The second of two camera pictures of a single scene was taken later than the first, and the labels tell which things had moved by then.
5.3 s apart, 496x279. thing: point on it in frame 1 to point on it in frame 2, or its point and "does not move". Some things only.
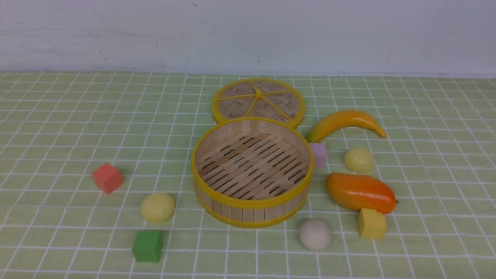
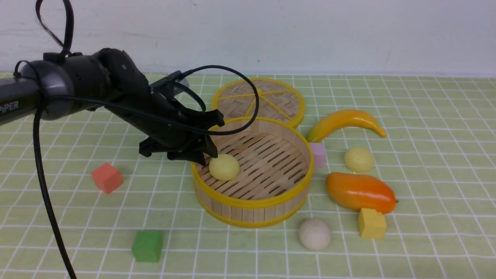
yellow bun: x=157 y=207 to x=224 y=167
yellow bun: x=359 y=159 does not move
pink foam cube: x=319 y=150 does not move
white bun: x=314 y=234 does not move
